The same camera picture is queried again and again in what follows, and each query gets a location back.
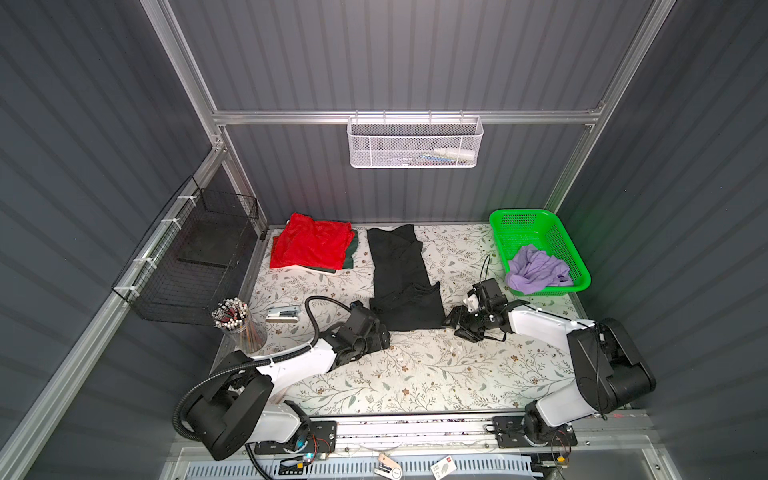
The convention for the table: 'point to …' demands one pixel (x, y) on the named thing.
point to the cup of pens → (233, 317)
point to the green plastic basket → (515, 229)
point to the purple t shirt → (532, 270)
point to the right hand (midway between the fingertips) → (450, 328)
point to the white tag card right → (443, 468)
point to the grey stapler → (283, 314)
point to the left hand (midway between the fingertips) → (382, 338)
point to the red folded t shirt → (312, 243)
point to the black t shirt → (404, 297)
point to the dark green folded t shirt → (348, 262)
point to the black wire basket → (195, 261)
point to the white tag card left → (388, 467)
